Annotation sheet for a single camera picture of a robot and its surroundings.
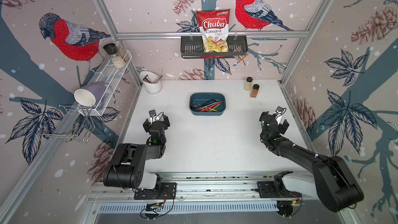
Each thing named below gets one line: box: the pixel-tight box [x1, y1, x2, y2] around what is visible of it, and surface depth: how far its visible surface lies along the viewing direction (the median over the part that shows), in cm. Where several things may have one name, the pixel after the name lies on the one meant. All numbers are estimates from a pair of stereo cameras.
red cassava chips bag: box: [195, 8, 231, 53], surface depth 84 cm
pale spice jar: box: [244, 76, 254, 91], surface depth 113 cm
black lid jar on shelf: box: [102, 43, 126, 69], surface depth 83 cm
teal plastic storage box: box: [189, 92, 226, 117], surface depth 109 cm
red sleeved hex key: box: [200, 101, 222, 112], surface depth 106 cm
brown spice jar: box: [250, 84, 260, 98], surface depth 109 cm
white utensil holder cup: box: [139, 70, 162, 95], surface depth 113 cm
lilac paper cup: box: [73, 82, 107, 107], surface depth 64 cm
